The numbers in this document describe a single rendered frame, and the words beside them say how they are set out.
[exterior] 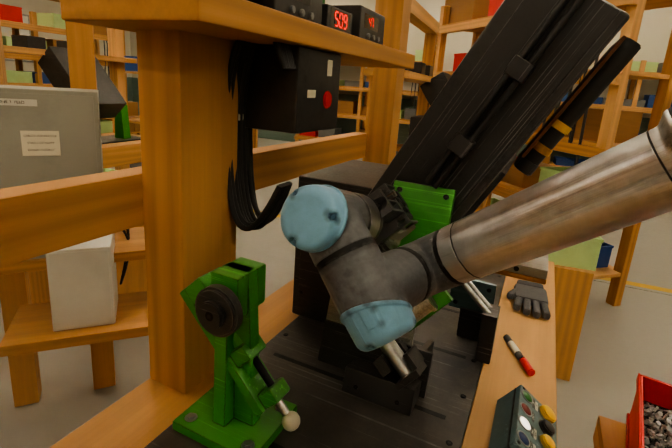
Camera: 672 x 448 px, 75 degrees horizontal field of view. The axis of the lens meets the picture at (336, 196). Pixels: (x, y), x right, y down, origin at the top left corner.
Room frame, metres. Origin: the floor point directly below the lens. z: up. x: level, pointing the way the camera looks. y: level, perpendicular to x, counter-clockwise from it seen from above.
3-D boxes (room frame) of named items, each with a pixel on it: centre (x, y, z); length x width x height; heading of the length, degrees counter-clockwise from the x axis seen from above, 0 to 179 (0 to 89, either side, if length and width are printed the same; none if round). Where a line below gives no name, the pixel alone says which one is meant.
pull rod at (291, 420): (0.56, 0.06, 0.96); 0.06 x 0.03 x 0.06; 65
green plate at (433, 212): (0.80, -0.16, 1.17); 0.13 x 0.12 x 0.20; 155
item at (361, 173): (1.05, -0.06, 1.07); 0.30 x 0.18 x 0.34; 155
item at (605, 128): (3.97, -1.52, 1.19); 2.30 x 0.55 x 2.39; 20
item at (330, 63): (0.88, 0.10, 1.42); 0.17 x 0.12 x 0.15; 155
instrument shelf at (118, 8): (1.00, 0.10, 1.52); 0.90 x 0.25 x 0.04; 155
